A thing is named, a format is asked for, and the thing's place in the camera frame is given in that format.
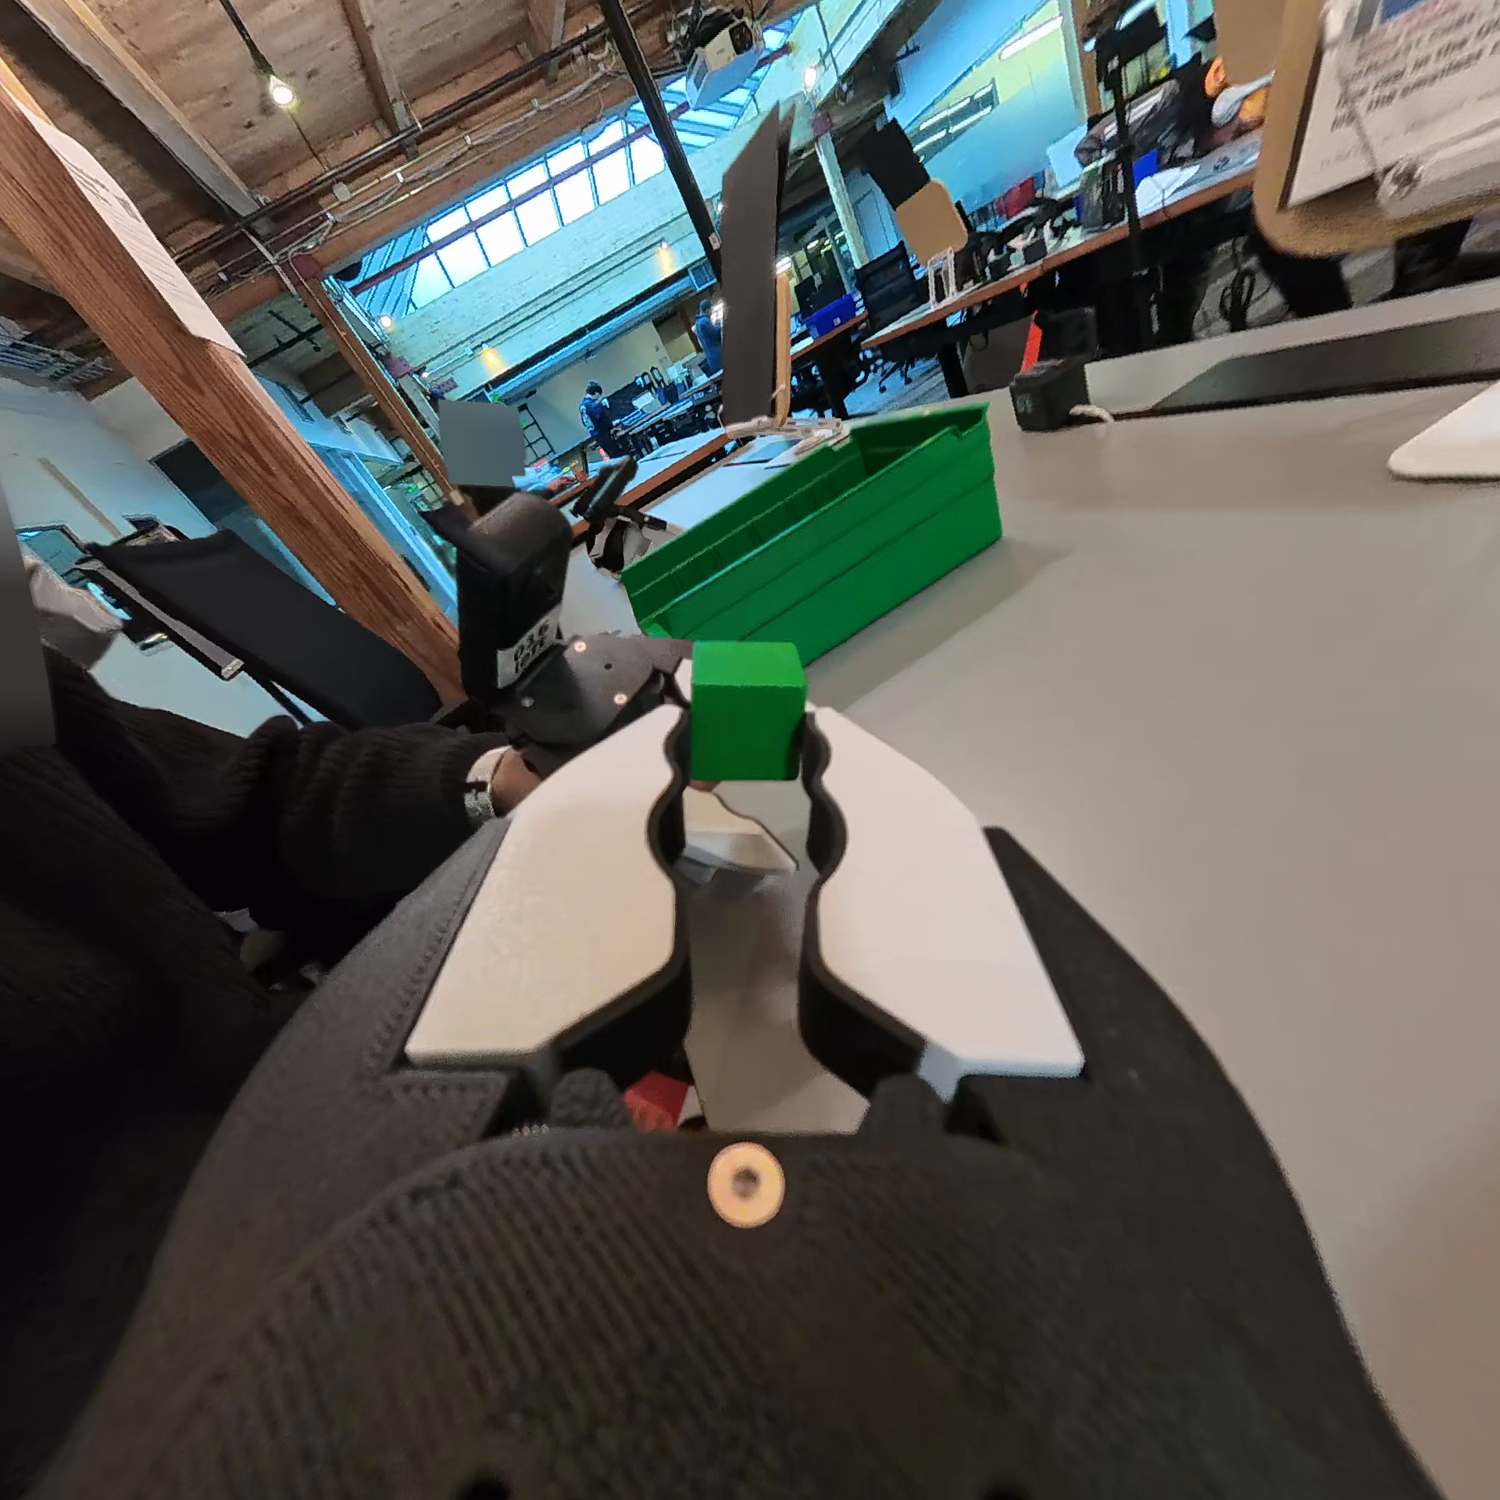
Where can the person's left hand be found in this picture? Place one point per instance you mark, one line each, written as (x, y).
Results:
(517, 779)

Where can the black office chair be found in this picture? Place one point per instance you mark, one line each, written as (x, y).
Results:
(269, 632)
(603, 487)

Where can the small black device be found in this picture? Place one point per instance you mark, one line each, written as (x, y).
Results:
(1047, 395)

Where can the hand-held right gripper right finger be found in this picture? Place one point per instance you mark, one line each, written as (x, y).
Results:
(937, 927)

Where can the adjacent grey desk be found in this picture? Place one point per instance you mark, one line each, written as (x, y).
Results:
(703, 462)

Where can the wooden post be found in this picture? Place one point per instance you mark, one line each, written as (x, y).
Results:
(211, 410)

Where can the red badge with metal clip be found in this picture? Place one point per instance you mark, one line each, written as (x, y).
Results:
(655, 1100)

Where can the small green cube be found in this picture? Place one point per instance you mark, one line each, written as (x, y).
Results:
(750, 714)

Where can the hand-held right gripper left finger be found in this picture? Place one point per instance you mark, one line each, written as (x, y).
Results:
(551, 927)

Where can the small wooden board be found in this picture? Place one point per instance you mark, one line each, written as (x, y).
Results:
(932, 215)

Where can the dark display panel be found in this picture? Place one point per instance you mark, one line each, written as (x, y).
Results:
(750, 268)

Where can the white paper notice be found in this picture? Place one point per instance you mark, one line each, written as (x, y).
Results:
(129, 223)

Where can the thin wooden board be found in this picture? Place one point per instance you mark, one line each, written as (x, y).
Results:
(780, 345)

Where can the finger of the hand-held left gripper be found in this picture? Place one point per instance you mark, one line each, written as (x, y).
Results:
(732, 842)

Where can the blue plastic bin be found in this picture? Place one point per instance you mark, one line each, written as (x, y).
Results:
(829, 318)

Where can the illustrated instruction sheet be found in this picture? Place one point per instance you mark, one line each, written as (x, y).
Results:
(1394, 104)

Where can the silver mesh wristwatch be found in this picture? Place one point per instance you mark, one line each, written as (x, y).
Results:
(480, 798)

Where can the white ceiling projector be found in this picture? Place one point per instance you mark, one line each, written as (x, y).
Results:
(724, 53)

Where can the black monitor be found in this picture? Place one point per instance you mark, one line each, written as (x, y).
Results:
(898, 165)

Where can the person's left forearm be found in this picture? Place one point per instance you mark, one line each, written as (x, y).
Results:
(340, 807)

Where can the orange traffic cone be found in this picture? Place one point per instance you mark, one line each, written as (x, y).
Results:
(1031, 339)

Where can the green plastic bin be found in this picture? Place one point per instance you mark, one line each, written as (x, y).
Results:
(821, 551)

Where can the black tripod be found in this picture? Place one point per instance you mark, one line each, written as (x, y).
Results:
(1131, 174)

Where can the wooden table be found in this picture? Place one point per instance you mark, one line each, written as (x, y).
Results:
(1056, 268)

